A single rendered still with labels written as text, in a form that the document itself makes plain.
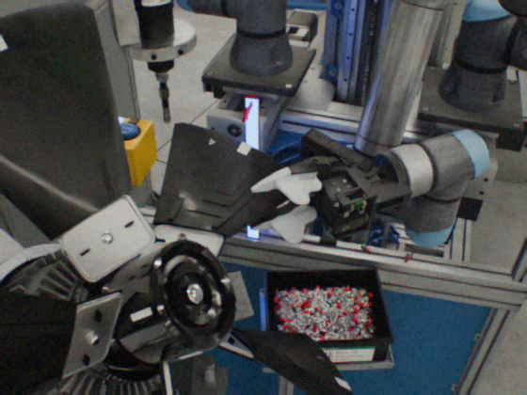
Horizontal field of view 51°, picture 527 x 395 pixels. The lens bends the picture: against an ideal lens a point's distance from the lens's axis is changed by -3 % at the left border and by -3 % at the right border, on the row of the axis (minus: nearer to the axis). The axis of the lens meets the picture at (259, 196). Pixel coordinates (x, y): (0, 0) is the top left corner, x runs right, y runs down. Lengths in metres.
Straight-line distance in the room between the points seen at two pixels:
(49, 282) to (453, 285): 0.78
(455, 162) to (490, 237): 1.74
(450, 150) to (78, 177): 0.51
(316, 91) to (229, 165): 0.67
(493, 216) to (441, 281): 1.52
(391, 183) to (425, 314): 0.54
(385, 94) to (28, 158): 0.53
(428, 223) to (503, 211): 1.83
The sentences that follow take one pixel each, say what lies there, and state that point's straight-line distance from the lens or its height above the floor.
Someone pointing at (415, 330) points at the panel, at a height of 0.64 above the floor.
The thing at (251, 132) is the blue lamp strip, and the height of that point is 1.12.
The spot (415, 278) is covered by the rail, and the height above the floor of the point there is 0.83.
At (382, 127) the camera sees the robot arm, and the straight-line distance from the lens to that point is 0.91.
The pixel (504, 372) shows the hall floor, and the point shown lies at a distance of 2.14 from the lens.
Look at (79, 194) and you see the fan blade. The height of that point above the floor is 1.30.
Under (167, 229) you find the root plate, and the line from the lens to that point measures 0.72.
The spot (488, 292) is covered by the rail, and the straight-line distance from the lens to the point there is 1.20.
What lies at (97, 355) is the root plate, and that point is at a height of 1.19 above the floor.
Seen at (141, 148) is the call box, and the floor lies 1.05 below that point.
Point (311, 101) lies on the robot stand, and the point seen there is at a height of 0.95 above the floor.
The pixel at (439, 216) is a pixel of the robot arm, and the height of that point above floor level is 1.10.
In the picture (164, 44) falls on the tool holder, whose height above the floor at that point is 1.46.
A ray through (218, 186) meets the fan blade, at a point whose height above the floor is 1.18.
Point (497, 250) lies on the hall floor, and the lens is 2.52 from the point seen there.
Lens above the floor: 1.68
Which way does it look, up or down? 41 degrees down
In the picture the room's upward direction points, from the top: straight up
